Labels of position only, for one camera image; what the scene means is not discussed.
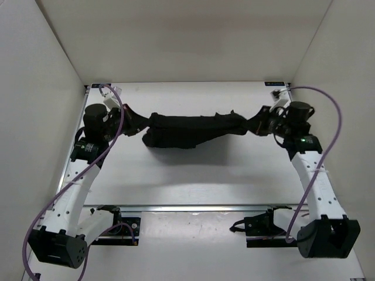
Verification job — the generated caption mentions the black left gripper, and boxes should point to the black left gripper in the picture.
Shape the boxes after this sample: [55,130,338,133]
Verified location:
[105,99,154,136]

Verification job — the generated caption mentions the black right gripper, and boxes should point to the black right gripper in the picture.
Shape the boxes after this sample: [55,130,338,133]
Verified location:
[241,106,291,139]

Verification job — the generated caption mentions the black pleated skirt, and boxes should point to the black pleated skirt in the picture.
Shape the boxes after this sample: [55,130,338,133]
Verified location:
[137,111,257,149]

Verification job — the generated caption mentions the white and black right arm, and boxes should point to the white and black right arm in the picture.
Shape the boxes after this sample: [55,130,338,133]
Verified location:
[230,102,360,259]

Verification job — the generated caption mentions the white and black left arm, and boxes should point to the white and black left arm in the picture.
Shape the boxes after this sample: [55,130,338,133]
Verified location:
[26,104,148,269]

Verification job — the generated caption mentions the blue right corner label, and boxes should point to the blue right corner label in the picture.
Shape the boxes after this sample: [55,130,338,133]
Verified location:
[264,81,285,87]

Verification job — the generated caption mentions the blue corner label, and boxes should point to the blue corner label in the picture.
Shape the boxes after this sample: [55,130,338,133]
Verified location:
[91,83,111,88]
[264,81,285,87]

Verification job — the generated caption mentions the blue left corner label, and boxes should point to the blue left corner label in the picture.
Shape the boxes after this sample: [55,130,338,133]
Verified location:
[91,83,111,88]

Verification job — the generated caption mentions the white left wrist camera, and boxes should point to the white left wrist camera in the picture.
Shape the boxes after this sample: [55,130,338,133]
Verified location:
[103,90,121,110]

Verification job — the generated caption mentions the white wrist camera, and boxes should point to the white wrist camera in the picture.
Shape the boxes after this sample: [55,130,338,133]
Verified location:
[103,90,121,110]
[270,89,291,111]

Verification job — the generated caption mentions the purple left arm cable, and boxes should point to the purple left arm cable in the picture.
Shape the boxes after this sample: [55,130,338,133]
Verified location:
[22,84,138,280]

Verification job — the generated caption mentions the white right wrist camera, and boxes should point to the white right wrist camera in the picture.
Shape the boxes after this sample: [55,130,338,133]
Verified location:
[270,89,291,111]

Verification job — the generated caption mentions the aluminium table edge rail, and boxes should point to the aluminium table edge rail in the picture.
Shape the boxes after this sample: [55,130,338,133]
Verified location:
[81,204,311,214]

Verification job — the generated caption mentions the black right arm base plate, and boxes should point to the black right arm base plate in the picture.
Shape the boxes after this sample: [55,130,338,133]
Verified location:
[244,214,297,248]

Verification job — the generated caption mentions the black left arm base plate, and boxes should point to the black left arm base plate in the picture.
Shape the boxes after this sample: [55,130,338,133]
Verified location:
[93,213,141,246]

